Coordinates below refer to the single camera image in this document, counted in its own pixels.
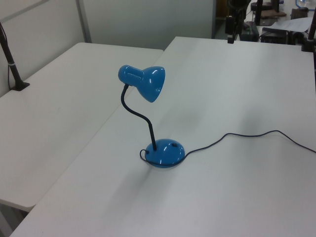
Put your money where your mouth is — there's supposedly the grey partition frame post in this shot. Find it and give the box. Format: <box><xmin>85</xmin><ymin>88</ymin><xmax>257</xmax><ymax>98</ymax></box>
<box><xmin>76</xmin><ymin>0</ymin><xmax>93</xmax><ymax>44</ymax></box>

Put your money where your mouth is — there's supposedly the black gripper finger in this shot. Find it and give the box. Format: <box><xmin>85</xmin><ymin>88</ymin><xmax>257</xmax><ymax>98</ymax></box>
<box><xmin>234</xmin><ymin>10</ymin><xmax>244</xmax><ymax>41</ymax></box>
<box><xmin>226</xmin><ymin>15</ymin><xmax>235</xmax><ymax>44</ymax></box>

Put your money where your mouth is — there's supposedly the black lamp power cable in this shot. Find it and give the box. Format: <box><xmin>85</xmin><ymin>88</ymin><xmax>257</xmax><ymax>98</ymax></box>
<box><xmin>138</xmin><ymin>130</ymin><xmax>316</xmax><ymax>166</ymax></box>

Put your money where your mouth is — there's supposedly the black camera stand pole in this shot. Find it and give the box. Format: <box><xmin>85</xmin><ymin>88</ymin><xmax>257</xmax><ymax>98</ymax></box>
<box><xmin>0</xmin><ymin>21</ymin><xmax>31</xmax><ymax>91</ymax></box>
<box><xmin>300</xmin><ymin>18</ymin><xmax>316</xmax><ymax>53</ymax></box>

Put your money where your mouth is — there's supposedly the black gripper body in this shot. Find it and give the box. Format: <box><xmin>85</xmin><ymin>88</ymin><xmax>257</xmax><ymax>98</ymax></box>
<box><xmin>227</xmin><ymin>0</ymin><xmax>249</xmax><ymax>17</ymax></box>

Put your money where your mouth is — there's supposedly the blue gooseneck desk lamp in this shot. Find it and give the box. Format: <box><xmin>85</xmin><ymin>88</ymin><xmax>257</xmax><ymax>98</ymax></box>
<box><xmin>117</xmin><ymin>64</ymin><xmax>185</xmax><ymax>169</ymax></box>

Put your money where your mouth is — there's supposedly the pale grey sheet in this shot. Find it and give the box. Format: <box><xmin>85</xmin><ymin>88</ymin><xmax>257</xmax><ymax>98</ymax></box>
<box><xmin>271</xmin><ymin>16</ymin><xmax>313</xmax><ymax>33</ymax></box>

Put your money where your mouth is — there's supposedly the brown background object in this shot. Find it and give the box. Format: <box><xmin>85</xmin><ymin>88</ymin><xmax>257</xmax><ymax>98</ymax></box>
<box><xmin>261</xmin><ymin>9</ymin><xmax>287</xmax><ymax>19</ymax></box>

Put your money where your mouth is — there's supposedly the black electronics box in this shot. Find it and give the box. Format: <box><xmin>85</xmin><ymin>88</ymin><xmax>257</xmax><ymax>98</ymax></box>
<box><xmin>240</xmin><ymin>21</ymin><xmax>260</xmax><ymax>41</ymax></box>

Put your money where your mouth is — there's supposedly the thin black background pole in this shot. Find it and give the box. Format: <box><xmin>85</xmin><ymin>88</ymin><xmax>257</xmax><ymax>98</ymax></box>
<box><xmin>255</xmin><ymin>0</ymin><xmax>264</xmax><ymax>25</ymax></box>

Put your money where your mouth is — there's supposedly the black background chair frame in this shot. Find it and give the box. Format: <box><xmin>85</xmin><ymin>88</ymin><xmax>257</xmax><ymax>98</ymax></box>
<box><xmin>259</xmin><ymin>27</ymin><xmax>305</xmax><ymax>45</ymax></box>

